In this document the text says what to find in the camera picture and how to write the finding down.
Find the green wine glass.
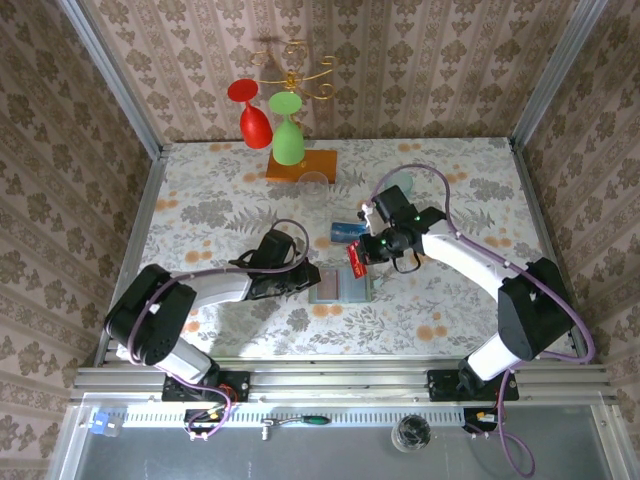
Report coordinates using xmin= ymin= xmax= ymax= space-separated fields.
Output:
xmin=268 ymin=91 xmax=306 ymax=167

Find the black wired connector box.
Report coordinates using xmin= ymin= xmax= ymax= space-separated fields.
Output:
xmin=182 ymin=407 xmax=227 ymax=435
xmin=462 ymin=407 xmax=502 ymax=435

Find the aluminium front frame rail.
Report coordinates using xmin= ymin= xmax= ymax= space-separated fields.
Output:
xmin=69 ymin=355 xmax=619 ymax=405

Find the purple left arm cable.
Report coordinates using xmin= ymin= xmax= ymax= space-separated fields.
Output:
xmin=127 ymin=218 xmax=310 ymax=442

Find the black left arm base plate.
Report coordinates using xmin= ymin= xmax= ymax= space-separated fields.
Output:
xmin=161 ymin=368 xmax=251 ymax=403

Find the blue connector block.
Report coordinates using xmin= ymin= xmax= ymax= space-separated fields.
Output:
xmin=85 ymin=409 xmax=125 ymax=438

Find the floral tablecloth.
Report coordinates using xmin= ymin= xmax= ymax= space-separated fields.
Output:
xmin=117 ymin=137 xmax=576 ymax=361

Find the orange wooden rack base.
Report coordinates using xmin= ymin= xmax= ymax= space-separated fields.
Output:
xmin=264 ymin=148 xmax=338 ymax=185

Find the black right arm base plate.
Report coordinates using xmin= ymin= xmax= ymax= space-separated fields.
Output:
xmin=427 ymin=368 xmax=520 ymax=403

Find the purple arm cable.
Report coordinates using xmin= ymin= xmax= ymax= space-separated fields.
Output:
xmin=367 ymin=163 xmax=596 ymax=477
xmin=127 ymin=218 xmax=310 ymax=442

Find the green handled ratchet tool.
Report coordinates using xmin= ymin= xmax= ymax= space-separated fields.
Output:
xmin=259 ymin=413 xmax=332 ymax=442

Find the slotted white cable duct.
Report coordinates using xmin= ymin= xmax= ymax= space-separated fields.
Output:
xmin=122 ymin=402 xmax=469 ymax=428

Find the teal plastic tumbler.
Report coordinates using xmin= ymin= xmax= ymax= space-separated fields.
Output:
xmin=387 ymin=170 xmax=415 ymax=197

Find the aluminium side rail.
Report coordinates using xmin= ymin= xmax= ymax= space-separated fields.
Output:
xmin=93 ymin=144 xmax=174 ymax=369
xmin=507 ymin=137 xmax=591 ymax=365

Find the aluminium frame post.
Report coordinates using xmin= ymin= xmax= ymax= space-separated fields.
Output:
xmin=57 ymin=0 xmax=166 ymax=160
xmin=509 ymin=0 xmax=609 ymax=149

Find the blue VIP credit card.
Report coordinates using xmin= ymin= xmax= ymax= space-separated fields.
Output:
xmin=330 ymin=221 xmax=370 ymax=245

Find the gold wire glass rack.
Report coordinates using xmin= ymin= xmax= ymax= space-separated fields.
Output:
xmin=249 ymin=38 xmax=339 ymax=101

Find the red wine glass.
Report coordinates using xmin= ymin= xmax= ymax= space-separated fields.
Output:
xmin=227 ymin=78 xmax=274 ymax=150

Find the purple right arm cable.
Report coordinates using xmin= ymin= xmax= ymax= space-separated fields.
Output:
xmin=367 ymin=163 xmax=596 ymax=477

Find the clear glass jar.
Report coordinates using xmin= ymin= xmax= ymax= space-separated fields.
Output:
xmin=390 ymin=413 xmax=433 ymax=454

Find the clear glass cup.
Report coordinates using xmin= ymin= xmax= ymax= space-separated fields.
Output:
xmin=297 ymin=171 xmax=330 ymax=205

